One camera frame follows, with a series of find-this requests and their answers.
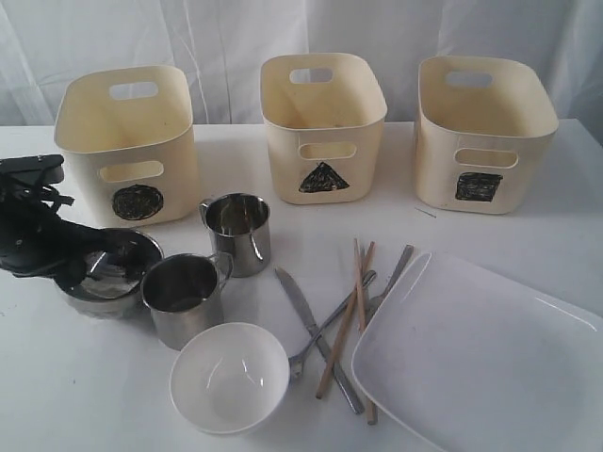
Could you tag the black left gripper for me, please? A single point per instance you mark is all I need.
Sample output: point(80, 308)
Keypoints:
point(37, 242)

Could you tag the stainless steel bowl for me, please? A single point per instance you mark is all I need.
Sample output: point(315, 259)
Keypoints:
point(111, 288)

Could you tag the steel mug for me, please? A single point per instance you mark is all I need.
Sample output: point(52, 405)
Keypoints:
point(239, 225)
point(183, 292)

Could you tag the white round bowl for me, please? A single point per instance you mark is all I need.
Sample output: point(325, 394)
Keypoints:
point(230, 379)

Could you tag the wooden chopstick long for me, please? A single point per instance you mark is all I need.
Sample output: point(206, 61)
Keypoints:
point(339, 342)

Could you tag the wooden chopstick thin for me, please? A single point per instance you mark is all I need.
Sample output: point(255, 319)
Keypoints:
point(363, 258)

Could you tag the cream bin with circle mark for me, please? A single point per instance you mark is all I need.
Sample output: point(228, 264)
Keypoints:
point(127, 137)

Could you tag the steel table knife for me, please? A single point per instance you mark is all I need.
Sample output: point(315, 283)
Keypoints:
point(340, 377)

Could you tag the steel spoon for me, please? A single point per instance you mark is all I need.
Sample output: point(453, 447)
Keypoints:
point(303, 310)

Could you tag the cream bin with triangle mark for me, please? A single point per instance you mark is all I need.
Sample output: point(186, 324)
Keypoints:
point(324, 116)

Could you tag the steel fork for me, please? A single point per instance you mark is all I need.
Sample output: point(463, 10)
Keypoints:
point(375, 302)

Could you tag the white square plate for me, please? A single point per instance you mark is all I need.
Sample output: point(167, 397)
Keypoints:
point(469, 360)

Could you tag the cream bin with square mark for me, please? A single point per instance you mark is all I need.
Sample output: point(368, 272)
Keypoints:
point(483, 125)

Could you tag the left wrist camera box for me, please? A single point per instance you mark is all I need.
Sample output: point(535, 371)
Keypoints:
point(36, 169)

